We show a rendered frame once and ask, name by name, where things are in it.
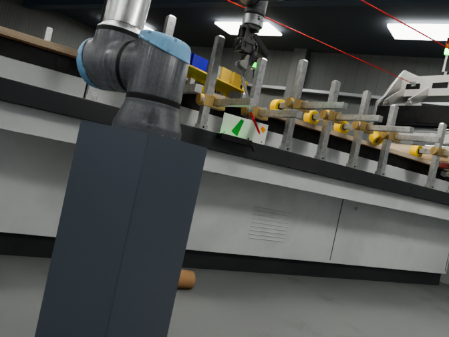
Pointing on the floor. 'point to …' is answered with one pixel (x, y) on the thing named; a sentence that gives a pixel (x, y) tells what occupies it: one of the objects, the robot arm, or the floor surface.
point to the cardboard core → (186, 279)
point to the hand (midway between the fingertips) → (245, 74)
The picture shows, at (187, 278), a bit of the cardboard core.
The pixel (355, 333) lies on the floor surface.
